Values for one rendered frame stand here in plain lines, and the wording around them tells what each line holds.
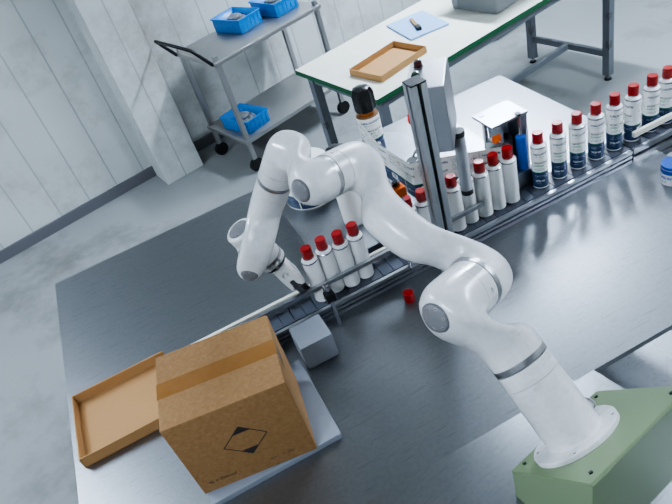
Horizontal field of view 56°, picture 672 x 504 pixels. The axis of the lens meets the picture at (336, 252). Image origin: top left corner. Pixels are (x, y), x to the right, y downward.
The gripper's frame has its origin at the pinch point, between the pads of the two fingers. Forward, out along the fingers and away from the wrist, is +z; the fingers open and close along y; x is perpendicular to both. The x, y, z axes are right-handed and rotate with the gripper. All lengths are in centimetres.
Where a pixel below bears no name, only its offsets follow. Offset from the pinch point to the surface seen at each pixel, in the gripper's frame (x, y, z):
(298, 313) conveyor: 6.5, -1.7, 4.3
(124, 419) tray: 64, -3, -11
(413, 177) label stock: -49, 18, 11
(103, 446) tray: 68, -13, -17
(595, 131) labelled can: -103, -2, 31
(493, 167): -68, -1, 14
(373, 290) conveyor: -15.1, -5.5, 14.6
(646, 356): -71, -34, 102
